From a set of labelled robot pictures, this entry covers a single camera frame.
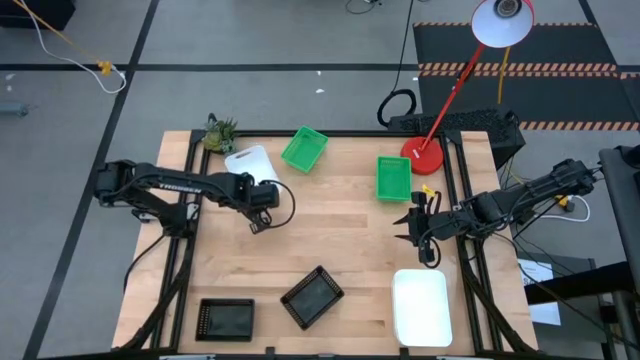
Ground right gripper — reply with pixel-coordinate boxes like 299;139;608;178
392;203;464;247

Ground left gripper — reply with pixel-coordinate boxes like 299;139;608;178
238;172;281;236

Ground green slotted plastic basket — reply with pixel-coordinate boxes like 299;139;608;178
280;125;330;175
375;155;414;204

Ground white cutting board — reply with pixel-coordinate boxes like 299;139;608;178
223;144;282;187

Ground red desk lamp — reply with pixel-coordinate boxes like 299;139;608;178
399;0;536;177

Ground white rectangular tray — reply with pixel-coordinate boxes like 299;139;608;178
391;268;454;349

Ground black slotted plastic basket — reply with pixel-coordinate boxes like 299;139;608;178
194;297;256;343
279;264;346;331

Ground green succulent plant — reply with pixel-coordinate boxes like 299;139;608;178
202;113;240;155

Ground black perforated computer case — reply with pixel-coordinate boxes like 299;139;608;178
387;107;527;156

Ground white paper sheet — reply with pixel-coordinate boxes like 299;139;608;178
517;258;563;327

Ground black mat hazard stripes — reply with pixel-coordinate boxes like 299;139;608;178
412;20;640;132

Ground grey cylinder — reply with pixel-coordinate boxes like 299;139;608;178
0;102;31;119

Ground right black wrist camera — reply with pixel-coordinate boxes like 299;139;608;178
418;239;442;268

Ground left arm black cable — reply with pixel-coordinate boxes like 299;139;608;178
263;178;298;231

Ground black aluminium table frame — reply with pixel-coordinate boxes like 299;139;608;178
113;128;540;360

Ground black looped floor cable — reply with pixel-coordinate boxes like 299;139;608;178
375;0;419;129

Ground white power cable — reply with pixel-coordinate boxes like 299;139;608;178
542;193;592;224

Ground yellow cable beside lamp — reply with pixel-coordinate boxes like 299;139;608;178
497;46;512;105

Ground white floor cable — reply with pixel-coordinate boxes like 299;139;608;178
19;0;128;96

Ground yellow rope with connector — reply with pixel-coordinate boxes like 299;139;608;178
12;0;114;76

